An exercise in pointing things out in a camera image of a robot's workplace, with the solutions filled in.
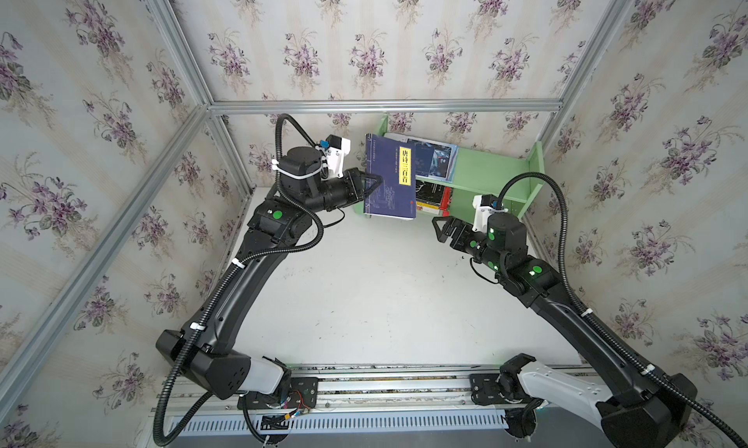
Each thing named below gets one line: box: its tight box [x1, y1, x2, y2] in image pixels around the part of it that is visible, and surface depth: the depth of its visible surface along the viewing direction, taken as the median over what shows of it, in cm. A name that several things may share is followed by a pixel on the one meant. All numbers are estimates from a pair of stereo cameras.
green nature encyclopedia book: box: [439, 186, 453, 218], surface depth 97 cm
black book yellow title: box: [414, 179, 445, 211], surface depth 97 cm
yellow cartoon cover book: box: [415, 200, 441, 216], surface depth 97 cm
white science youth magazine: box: [382, 132, 460, 185], surface depth 92 cm
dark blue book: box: [364, 133, 417, 221], surface depth 66 cm
